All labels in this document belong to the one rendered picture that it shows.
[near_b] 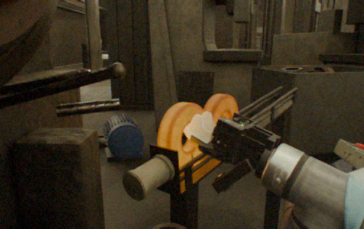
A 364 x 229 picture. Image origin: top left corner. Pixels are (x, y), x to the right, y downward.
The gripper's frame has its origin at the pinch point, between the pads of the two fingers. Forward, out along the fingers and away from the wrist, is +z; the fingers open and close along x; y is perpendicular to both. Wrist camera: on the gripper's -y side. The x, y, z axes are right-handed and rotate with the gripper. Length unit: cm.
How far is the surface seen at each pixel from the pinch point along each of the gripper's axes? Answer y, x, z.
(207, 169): -9.6, -4.8, -5.8
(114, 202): -97, -51, 67
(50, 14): 22.7, 33.7, -0.9
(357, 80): -4, -201, -13
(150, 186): -6.2, 15.0, -4.8
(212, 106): 3.7, -10.1, 0.0
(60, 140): 6.6, 31.5, -0.8
